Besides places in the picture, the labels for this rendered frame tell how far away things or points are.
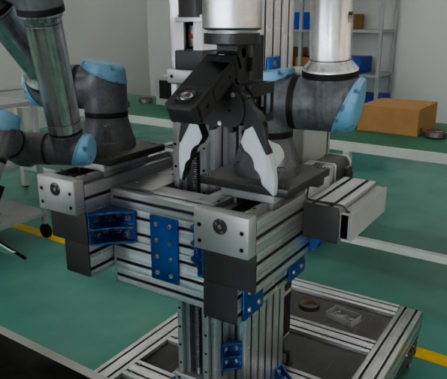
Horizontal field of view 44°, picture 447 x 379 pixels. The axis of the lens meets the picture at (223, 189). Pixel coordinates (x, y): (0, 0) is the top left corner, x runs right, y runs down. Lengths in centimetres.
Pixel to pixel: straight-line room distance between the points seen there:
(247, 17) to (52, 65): 63
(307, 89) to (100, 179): 60
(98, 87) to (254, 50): 80
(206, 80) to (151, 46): 859
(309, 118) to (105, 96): 57
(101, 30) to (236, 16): 789
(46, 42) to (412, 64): 627
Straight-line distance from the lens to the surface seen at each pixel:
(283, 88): 118
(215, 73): 67
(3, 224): 363
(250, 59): 73
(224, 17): 68
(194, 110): 62
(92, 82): 149
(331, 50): 114
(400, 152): 297
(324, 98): 114
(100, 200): 147
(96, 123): 150
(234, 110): 69
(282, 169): 121
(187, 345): 170
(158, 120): 374
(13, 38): 137
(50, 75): 124
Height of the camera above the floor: 136
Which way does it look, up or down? 17 degrees down
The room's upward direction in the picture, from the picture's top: straight up
